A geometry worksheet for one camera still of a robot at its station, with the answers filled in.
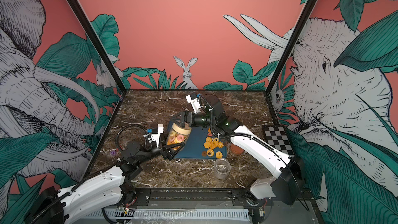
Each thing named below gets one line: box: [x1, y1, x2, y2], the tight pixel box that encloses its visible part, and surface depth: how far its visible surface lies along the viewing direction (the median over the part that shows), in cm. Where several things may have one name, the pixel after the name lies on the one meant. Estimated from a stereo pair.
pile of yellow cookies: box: [202, 127, 224, 159], surface depth 92 cm
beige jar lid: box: [171, 122, 192, 135], surface depth 63 cm
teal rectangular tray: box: [174, 126, 228, 160], surface depth 90 cm
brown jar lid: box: [230, 143, 245, 154], surface depth 90 cm
